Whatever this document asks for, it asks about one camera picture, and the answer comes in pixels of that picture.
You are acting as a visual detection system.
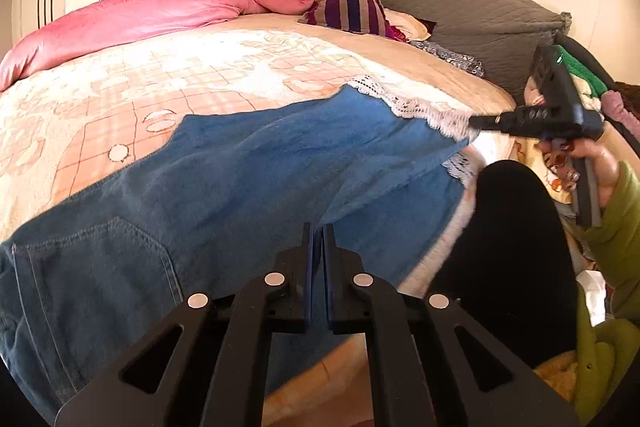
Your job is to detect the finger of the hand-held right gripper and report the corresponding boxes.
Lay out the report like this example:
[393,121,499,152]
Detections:
[469,106,556,140]

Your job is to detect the person's leg in black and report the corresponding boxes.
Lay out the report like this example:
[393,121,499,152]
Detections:
[429,159,582,370]

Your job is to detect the blue floral cloth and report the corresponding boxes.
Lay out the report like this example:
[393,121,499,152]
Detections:
[409,39,486,78]

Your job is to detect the person's green jacket hem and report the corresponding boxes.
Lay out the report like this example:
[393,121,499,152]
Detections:
[570,282,640,425]

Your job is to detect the blue denim pants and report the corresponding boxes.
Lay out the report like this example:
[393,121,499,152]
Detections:
[0,74,483,424]

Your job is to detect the mauve clothes pile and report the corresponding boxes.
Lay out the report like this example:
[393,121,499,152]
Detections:
[599,82,640,138]

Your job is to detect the pink quilt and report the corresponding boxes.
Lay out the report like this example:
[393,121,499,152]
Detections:
[0,0,317,92]

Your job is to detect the peach printed bed blanket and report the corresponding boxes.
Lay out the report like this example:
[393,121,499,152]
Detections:
[0,12,518,427]

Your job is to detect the cream pillow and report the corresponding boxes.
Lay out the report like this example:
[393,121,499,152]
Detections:
[384,9,437,42]

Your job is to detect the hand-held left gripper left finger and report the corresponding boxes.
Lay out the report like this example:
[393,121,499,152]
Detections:
[55,223,316,427]

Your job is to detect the green knitted cloth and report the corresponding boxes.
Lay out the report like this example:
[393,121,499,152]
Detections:
[555,47,609,98]

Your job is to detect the grey quilted headboard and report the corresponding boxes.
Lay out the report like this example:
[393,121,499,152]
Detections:
[294,0,572,94]

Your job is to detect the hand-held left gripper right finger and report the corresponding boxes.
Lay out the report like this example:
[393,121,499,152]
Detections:
[323,224,581,427]

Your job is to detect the purple striped cloth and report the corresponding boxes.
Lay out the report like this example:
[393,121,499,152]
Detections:
[298,0,397,40]

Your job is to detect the person's right forearm green sleeve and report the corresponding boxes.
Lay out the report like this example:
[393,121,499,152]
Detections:
[582,161,640,323]

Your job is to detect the person's right hand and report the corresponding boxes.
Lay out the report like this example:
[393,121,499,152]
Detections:
[537,138,622,210]

